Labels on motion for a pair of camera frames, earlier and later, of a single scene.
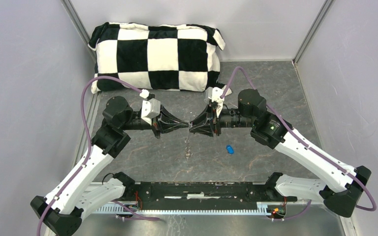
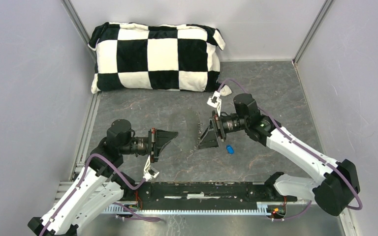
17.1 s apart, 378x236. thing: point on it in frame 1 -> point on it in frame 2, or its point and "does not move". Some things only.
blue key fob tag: [230, 149] does not move
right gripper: [207, 117] -> [210, 139]
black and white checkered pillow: [176, 57] does not move
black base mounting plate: [203, 193] does not move
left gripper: [156, 123] -> [159, 138]
